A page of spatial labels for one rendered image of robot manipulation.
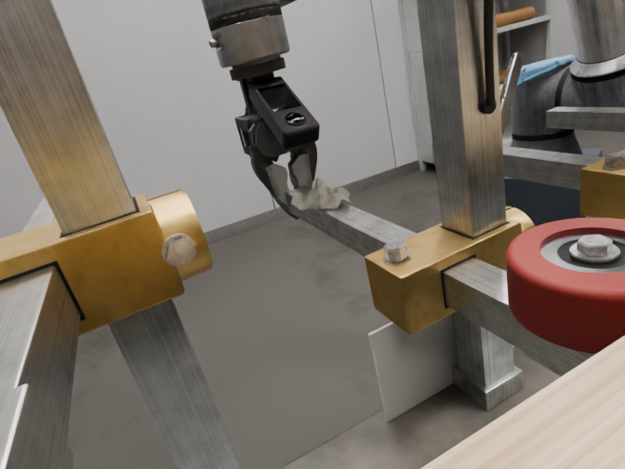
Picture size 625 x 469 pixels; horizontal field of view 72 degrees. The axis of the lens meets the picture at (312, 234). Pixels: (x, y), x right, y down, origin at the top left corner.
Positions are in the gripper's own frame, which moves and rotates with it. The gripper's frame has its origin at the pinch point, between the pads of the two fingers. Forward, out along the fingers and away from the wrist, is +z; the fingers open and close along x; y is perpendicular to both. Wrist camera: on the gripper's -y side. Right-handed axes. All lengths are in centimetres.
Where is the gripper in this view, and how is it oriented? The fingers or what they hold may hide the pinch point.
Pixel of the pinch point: (299, 211)
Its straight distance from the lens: 60.9
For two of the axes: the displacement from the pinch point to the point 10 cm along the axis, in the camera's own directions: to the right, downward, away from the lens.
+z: 2.2, 8.9, 4.0
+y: -4.2, -2.9, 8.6
